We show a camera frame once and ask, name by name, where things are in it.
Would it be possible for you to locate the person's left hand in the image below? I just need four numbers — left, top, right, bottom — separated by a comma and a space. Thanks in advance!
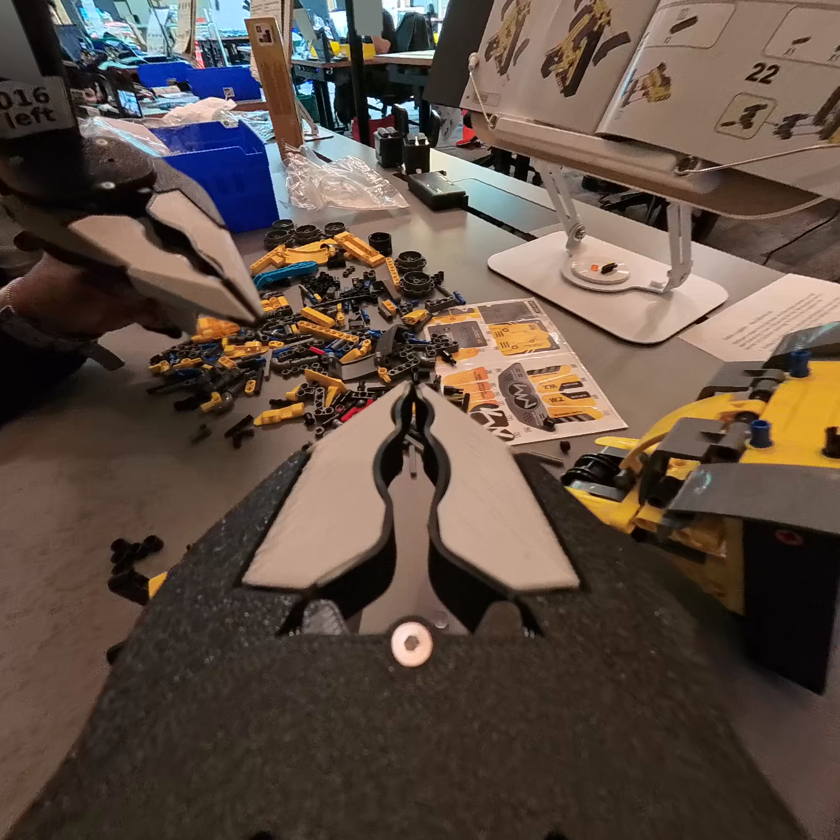
0, 252, 191, 342

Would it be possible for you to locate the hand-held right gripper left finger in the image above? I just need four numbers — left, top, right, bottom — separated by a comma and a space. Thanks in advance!
240, 381, 416, 618

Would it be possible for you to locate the yellow grey sticker sheet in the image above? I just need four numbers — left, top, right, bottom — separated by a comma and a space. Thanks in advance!
423, 298, 630, 447

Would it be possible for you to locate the pile of building brick pieces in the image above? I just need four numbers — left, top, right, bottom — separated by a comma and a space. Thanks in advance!
146, 218, 475, 448

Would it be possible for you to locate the white crumpled plastic bag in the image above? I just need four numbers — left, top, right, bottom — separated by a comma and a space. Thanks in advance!
161, 97, 238, 127

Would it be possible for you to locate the beige strap wristwatch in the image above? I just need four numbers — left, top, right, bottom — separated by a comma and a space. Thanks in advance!
0, 303, 126, 372

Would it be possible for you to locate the blue plastic bin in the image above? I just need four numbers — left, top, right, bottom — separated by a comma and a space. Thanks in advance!
150, 119, 282, 234

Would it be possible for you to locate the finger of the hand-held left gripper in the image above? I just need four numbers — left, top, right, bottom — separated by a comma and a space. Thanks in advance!
69, 215, 263, 336
147, 189, 265, 320

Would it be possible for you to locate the black post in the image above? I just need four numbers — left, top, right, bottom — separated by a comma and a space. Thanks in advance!
344, 0, 371, 145
12, 0, 74, 83

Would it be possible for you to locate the white printed paper sheet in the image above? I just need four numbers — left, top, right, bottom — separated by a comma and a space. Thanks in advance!
679, 272, 840, 365

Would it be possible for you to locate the black flat box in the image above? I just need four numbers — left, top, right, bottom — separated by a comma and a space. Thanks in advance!
407, 171, 468, 211

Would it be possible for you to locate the clear plastic bag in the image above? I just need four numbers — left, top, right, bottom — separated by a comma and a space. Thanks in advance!
282, 146, 409, 211

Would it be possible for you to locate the building instruction booklet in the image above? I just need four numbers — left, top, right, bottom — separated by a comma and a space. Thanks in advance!
462, 0, 840, 178

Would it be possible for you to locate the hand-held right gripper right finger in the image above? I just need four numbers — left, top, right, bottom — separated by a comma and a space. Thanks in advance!
415, 382, 583, 631

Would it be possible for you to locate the blue storage bin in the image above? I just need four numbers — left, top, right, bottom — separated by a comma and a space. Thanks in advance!
136, 61, 263, 102

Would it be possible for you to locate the white book stand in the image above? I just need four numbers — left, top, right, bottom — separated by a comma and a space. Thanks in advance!
459, 52, 840, 347

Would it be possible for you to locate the brown cardboard sign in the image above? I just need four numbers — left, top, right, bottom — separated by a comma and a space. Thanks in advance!
244, 16, 306, 161

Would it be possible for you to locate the yellow toy vehicle model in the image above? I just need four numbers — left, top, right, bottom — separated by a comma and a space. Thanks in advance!
561, 325, 840, 697

